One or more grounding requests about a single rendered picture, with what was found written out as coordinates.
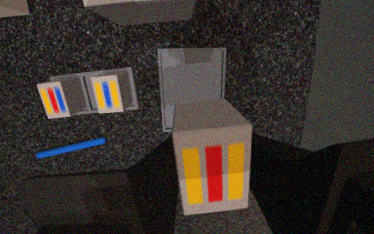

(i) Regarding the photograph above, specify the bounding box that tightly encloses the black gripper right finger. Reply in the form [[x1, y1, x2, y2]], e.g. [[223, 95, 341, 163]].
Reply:
[[249, 133, 374, 234]]

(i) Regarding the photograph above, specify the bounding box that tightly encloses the blue thin bar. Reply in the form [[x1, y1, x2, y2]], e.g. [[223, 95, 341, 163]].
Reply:
[[36, 136, 106, 159]]

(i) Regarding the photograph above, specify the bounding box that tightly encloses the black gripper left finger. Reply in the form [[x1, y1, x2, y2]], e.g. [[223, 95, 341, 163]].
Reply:
[[17, 136, 179, 234]]

